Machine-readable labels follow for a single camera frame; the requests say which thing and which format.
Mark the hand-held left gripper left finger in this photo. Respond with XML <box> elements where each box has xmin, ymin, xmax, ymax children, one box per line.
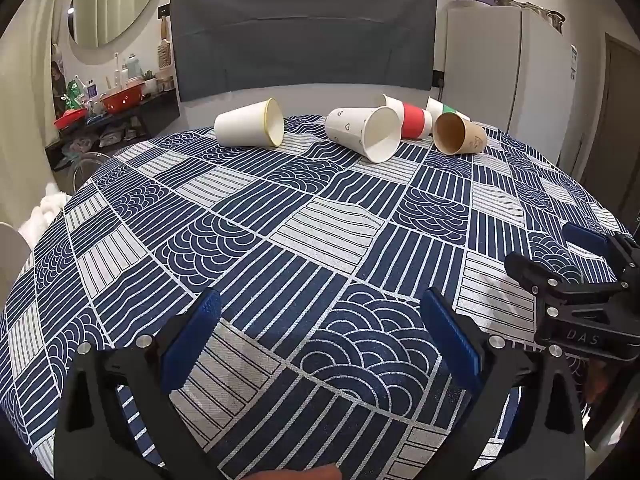
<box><xmin>54</xmin><ymin>287</ymin><xmax>223</xmax><ymax>480</ymax></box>

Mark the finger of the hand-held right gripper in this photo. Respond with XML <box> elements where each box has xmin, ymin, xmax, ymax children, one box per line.
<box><xmin>504</xmin><ymin>252</ymin><xmax>627</xmax><ymax>307</ymax></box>
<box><xmin>561</xmin><ymin>222</ymin><xmax>640</xmax><ymax>286</ymax></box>

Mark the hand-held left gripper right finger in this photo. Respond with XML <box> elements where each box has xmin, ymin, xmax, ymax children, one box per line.
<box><xmin>419</xmin><ymin>287</ymin><xmax>586</xmax><ymax>480</ymax></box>

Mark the brown kraft paper cup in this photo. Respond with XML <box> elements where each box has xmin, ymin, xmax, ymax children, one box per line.
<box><xmin>432</xmin><ymin>112</ymin><xmax>488</xmax><ymax>156</ymax></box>

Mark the white and green cup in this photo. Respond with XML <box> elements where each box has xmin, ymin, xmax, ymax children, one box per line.
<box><xmin>426</xmin><ymin>96</ymin><xmax>472</xmax><ymax>123</ymax></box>

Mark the white cup with red band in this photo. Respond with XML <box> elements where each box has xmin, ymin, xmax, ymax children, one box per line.
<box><xmin>378</xmin><ymin>93</ymin><xmax>433</xmax><ymax>139</ymax></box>

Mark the white cup with yellow rim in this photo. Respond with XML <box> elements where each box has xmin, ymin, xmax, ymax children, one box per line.
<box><xmin>214</xmin><ymin>98</ymin><xmax>286</xmax><ymax>148</ymax></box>

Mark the white cup with small prints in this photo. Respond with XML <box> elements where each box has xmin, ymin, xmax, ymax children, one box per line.
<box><xmin>325</xmin><ymin>106</ymin><xmax>402</xmax><ymax>163</ymax></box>

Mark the person's left hand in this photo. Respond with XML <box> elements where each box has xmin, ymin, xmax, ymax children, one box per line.
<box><xmin>249</xmin><ymin>464</ymin><xmax>344</xmax><ymax>480</ymax></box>

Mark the dark door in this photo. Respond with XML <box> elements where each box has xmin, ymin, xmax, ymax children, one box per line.
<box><xmin>601</xmin><ymin>32</ymin><xmax>640</xmax><ymax>223</ymax></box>

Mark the blue and white patterned tablecloth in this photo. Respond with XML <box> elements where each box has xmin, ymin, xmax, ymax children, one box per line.
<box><xmin>0</xmin><ymin>114</ymin><xmax>633</xmax><ymax>480</ymax></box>

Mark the white refrigerator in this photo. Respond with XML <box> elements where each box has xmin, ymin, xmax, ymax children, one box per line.
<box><xmin>444</xmin><ymin>2</ymin><xmax>587</xmax><ymax>167</ymax></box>

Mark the white fluffy cloth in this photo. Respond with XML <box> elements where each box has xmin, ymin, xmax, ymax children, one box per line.
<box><xmin>16</xmin><ymin>182</ymin><xmax>74</xmax><ymax>252</ymax></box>

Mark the white chair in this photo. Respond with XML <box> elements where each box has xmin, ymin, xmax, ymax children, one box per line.
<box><xmin>0</xmin><ymin>222</ymin><xmax>36</xmax><ymax>302</ymax></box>

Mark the clear plastic chair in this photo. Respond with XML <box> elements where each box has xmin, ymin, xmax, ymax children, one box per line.
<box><xmin>72</xmin><ymin>151</ymin><xmax>114</xmax><ymax>194</ymax></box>

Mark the black side shelf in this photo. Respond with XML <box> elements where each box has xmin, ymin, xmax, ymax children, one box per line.
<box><xmin>45</xmin><ymin>89</ymin><xmax>181</xmax><ymax>173</ymax></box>

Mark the red bowl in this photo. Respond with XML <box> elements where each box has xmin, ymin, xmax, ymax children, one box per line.
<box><xmin>101</xmin><ymin>82</ymin><xmax>146</xmax><ymax>114</ymax></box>

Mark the red tray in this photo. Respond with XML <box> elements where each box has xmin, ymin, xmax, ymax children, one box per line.
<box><xmin>54</xmin><ymin>107</ymin><xmax>89</xmax><ymax>131</ymax></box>

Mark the wooden brush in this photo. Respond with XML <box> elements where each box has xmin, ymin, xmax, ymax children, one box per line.
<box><xmin>158</xmin><ymin>16</ymin><xmax>174</xmax><ymax>69</ymax></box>

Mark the beige curtain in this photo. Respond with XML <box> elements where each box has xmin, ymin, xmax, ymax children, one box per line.
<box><xmin>0</xmin><ymin>0</ymin><xmax>68</xmax><ymax>226</ymax></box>

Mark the grey cloth cover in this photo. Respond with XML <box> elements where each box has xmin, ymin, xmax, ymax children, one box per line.
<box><xmin>170</xmin><ymin>0</ymin><xmax>438</xmax><ymax>104</ymax></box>

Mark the oval wall mirror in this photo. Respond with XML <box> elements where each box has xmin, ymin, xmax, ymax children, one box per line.
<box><xmin>66</xmin><ymin>0</ymin><xmax>166</xmax><ymax>64</ymax></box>

